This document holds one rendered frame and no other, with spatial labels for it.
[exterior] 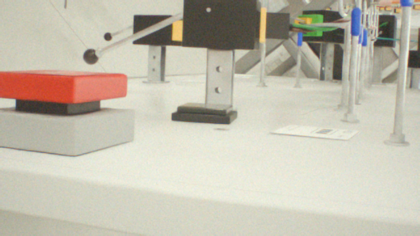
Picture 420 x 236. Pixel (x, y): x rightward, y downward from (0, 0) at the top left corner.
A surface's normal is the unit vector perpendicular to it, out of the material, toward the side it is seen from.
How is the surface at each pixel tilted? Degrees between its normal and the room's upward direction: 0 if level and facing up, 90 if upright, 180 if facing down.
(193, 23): 82
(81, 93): 41
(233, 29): 82
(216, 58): 82
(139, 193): 90
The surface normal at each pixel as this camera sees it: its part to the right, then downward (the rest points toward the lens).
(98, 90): 0.94, 0.08
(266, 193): 0.04, -0.99
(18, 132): -0.35, 0.10
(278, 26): -0.12, 0.11
